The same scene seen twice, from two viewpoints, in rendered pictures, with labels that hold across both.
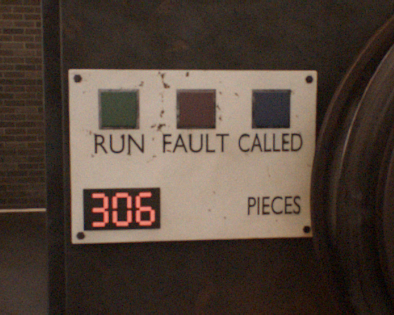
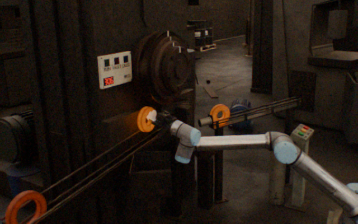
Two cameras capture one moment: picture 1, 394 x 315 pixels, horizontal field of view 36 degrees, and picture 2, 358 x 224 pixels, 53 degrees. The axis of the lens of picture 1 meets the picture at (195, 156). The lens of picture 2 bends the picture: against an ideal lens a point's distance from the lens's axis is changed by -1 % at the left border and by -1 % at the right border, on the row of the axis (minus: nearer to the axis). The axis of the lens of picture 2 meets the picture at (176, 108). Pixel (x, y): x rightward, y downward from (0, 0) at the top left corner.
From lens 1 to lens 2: 1.69 m
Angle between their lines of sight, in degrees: 50
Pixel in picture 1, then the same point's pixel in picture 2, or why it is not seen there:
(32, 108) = not seen: outside the picture
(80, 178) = (102, 76)
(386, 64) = (150, 52)
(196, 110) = (117, 61)
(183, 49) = (112, 50)
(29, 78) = not seen: outside the picture
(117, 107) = (107, 62)
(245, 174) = (123, 71)
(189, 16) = (112, 43)
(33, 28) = not seen: outside the picture
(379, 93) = (149, 56)
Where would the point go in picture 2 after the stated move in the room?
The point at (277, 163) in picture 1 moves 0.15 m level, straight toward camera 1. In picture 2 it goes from (127, 68) to (142, 71)
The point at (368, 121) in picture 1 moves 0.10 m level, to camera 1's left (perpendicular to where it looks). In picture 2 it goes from (149, 60) to (136, 63)
